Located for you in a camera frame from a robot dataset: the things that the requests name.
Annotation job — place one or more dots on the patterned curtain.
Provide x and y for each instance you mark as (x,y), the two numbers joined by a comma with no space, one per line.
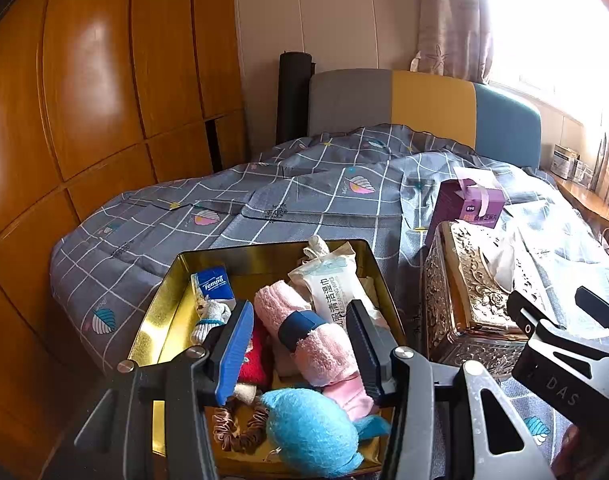
(449,15)

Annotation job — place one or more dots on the person's right hand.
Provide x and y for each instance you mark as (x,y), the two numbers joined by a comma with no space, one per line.
(569,452)

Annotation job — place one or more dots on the white jar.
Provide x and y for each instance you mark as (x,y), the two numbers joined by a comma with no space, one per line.
(564,161)

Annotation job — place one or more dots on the white tissue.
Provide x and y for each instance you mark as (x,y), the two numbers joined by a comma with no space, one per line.
(502,262)

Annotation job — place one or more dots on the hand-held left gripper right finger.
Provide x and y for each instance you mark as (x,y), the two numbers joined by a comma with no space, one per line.
(367,355)

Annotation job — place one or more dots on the ornate gold tissue box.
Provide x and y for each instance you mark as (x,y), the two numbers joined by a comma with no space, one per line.
(464,300)

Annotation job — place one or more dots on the grey yellow blue headboard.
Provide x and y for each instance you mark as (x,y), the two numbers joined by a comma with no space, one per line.
(384,105)

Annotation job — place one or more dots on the wooden bedside table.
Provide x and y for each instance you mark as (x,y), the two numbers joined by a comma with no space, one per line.
(594,205)

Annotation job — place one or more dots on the gold tin box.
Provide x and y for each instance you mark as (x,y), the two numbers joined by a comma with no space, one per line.
(174,310)

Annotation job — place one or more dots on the red plush doll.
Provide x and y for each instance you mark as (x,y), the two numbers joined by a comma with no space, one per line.
(252,365)

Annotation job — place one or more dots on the brown satin scrunchie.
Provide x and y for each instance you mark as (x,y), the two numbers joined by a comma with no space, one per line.
(234,432)

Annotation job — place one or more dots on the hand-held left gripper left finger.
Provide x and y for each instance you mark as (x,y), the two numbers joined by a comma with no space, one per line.
(234,355)

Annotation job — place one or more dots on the grey checked blanket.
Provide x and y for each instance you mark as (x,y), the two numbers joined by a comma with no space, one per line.
(309,195)

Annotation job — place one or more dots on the purple cardboard box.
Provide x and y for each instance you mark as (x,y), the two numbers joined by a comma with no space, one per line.
(459,205)

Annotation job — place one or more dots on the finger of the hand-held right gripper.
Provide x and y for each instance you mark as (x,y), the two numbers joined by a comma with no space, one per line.
(527,310)
(594,307)

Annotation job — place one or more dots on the blue pocket tissue pack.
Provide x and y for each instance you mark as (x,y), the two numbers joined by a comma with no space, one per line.
(213,285)

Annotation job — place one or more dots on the pink towel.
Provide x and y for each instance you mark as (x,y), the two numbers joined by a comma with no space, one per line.
(304,335)

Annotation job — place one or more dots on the black rolled mat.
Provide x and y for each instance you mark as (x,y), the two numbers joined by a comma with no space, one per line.
(294,95)

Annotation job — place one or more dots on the window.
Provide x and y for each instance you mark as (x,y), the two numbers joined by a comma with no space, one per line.
(559,25)

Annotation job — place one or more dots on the wooden wardrobe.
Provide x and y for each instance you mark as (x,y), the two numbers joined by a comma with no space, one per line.
(84,85)

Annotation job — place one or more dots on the clear small containers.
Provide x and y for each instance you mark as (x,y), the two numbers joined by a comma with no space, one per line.
(584,172)

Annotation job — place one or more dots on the white wet wipes packet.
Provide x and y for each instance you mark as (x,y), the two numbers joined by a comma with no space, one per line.
(329,290)

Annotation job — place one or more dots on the blue plush toy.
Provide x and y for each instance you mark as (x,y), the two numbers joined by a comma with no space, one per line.
(309,435)

